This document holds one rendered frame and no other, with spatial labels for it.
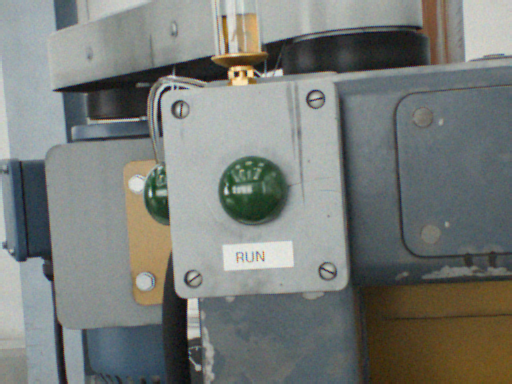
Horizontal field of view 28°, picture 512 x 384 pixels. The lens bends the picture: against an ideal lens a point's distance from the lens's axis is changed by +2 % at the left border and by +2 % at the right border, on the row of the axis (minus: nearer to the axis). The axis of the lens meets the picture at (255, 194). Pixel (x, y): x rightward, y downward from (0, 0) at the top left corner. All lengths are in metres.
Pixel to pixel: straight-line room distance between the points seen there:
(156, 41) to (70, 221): 0.21
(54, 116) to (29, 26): 0.47
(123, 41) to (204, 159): 0.40
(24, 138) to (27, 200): 4.59
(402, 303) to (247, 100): 0.33
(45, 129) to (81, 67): 4.57
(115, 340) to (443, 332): 0.31
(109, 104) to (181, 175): 0.51
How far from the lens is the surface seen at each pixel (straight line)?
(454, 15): 0.98
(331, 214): 0.43
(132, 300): 0.90
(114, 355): 0.95
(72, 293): 0.92
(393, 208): 0.48
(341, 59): 0.59
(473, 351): 0.79
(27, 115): 5.50
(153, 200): 0.45
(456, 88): 0.48
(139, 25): 0.80
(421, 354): 0.79
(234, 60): 0.51
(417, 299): 0.73
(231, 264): 0.44
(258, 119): 0.43
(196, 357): 0.70
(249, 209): 0.42
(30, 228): 0.93
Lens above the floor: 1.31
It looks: 3 degrees down
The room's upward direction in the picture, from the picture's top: 4 degrees counter-clockwise
